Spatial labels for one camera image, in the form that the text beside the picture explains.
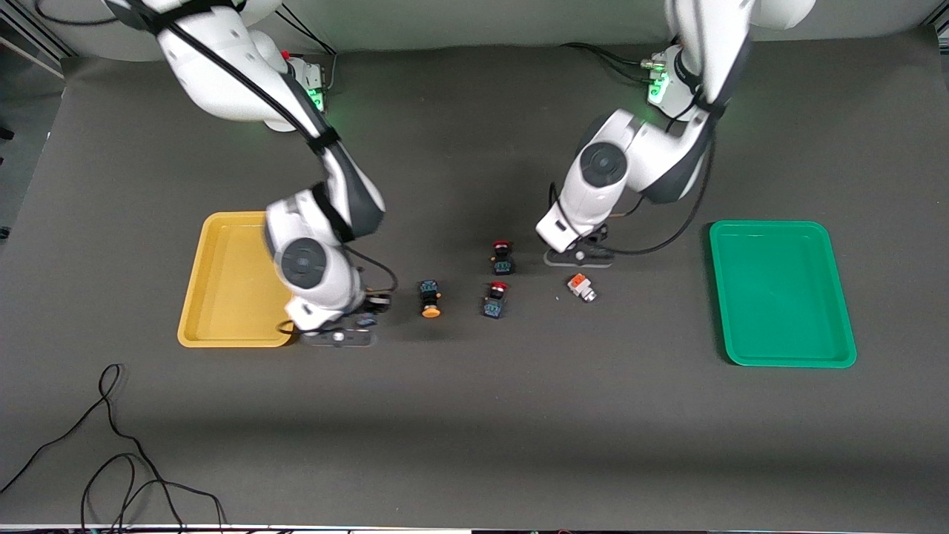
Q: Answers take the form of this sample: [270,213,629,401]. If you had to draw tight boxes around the aluminium frame rail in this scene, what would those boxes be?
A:
[0,11,75,79]

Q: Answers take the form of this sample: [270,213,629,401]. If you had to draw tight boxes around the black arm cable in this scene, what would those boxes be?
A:
[549,111,720,257]
[33,0,401,334]

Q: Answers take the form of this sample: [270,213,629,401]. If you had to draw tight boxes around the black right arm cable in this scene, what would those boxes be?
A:
[33,0,401,334]

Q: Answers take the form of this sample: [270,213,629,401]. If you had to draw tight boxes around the green plastic tray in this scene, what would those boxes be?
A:
[709,220,858,369]

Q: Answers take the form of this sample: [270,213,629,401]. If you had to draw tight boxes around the dark grey table mat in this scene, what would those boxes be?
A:
[0,30,949,529]

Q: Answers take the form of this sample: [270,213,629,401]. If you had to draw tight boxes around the loose black cable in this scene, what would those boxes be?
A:
[0,363,227,534]

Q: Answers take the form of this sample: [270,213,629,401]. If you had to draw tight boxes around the yellow plastic tray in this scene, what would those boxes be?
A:
[177,211,297,349]

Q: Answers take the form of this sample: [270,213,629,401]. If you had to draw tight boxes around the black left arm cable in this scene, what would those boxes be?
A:
[549,111,720,257]

